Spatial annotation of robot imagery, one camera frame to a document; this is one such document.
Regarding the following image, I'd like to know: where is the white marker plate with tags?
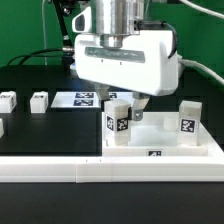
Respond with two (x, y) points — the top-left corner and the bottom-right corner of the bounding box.
(51, 92), (134, 108)

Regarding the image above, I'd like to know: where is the white square table top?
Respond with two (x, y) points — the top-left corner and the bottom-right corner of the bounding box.
(102, 112), (208, 157)

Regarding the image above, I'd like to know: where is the white L-shaped obstacle fence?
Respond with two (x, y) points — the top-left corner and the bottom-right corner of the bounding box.
(0, 132), (224, 183)

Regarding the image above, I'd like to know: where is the white block at left edge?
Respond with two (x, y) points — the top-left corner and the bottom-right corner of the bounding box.
(0, 118), (4, 139)

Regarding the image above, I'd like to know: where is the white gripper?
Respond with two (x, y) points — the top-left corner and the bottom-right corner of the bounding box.
(75, 30), (178, 121)

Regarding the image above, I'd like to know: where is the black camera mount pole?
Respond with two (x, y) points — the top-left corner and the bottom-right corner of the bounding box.
(47, 0), (78, 70)

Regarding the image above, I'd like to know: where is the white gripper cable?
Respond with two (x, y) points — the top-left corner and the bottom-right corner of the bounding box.
(138, 0), (224, 86)

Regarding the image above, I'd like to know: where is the black cable bundle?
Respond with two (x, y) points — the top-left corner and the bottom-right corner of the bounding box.
(6, 48), (74, 67)

